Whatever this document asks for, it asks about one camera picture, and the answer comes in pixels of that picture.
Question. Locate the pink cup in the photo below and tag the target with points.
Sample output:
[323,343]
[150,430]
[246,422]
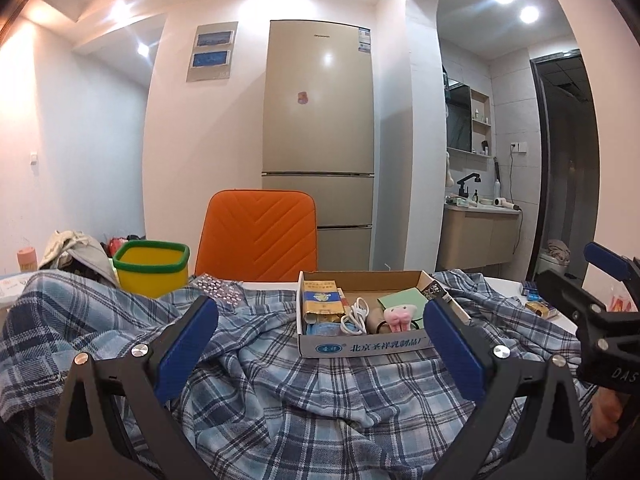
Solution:
[27,260]

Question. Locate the person's right hand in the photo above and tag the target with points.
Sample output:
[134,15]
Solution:
[605,415]

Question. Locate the mirror cabinet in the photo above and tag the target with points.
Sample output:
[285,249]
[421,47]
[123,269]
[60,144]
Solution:
[460,115]

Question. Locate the beige refrigerator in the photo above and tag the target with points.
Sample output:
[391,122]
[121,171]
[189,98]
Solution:
[317,135]

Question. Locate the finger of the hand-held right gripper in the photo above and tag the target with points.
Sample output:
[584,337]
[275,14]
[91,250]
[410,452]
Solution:
[565,292]
[602,255]

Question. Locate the dark blue cigarette box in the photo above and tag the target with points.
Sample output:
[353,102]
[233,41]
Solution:
[530,290]

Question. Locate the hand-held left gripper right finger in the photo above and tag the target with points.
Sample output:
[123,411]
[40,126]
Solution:
[452,355]

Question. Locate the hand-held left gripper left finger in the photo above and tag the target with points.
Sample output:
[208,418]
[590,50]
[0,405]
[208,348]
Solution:
[187,355]

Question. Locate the black faucet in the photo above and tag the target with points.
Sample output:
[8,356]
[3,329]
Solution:
[467,184]

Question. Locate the wall electric panel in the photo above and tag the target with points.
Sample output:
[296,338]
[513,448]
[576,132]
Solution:
[212,52]

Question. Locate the wall socket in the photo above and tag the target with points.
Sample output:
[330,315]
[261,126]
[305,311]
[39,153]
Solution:
[518,148]

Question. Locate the white trash bin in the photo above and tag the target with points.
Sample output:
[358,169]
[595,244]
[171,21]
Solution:
[555,255]

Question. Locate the silver blister pill sheet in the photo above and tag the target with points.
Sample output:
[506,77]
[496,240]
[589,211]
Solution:
[215,287]

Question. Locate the orange packet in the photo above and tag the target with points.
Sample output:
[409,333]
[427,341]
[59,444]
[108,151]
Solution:
[622,304]

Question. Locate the beige round sponge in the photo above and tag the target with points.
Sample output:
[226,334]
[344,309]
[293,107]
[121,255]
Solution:
[374,321]

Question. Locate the pale green card pouch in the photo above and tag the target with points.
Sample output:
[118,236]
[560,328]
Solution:
[400,297]

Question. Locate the orange quilted chair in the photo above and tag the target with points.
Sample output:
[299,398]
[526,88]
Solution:
[255,240]

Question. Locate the wall niche shelf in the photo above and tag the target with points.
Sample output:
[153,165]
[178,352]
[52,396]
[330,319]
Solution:
[480,122]

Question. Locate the beige vanity cabinet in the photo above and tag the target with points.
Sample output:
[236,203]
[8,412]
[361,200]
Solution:
[477,235]

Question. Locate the blue and gold cigarette pack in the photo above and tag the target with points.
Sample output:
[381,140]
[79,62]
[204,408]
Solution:
[320,300]

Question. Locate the fridge energy label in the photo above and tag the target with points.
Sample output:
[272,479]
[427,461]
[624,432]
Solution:
[364,41]

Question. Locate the pink plush toy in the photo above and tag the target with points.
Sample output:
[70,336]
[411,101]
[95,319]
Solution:
[400,316]

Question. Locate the white bottle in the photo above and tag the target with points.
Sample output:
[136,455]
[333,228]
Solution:
[497,192]

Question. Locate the white hair dryer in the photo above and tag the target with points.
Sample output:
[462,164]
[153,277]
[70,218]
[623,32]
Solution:
[505,203]

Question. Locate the blue tissue packet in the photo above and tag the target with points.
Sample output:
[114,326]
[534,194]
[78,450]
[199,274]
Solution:
[322,329]

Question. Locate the yellow bin with green rim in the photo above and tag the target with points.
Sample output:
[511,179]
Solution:
[150,275]

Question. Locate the pink fridge magnet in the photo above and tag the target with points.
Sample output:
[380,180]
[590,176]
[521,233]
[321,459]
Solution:
[302,98]

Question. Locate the cardboard box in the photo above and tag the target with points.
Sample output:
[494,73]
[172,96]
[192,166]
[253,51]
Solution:
[370,347]

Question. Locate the white flat box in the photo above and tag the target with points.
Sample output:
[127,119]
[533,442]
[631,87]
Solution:
[12,287]

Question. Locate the black tissue pack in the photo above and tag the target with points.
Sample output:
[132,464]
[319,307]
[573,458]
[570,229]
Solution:
[434,290]

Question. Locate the blue plaid blanket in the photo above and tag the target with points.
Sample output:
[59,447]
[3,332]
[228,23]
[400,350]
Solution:
[300,400]

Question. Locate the small gold box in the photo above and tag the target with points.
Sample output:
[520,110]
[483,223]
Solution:
[542,309]

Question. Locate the dark door frame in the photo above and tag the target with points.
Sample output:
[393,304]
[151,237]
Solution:
[536,160]

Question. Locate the red object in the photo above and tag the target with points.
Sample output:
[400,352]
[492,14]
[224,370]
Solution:
[116,245]

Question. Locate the beige cloth pile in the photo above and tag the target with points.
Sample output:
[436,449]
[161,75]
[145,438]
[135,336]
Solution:
[80,255]

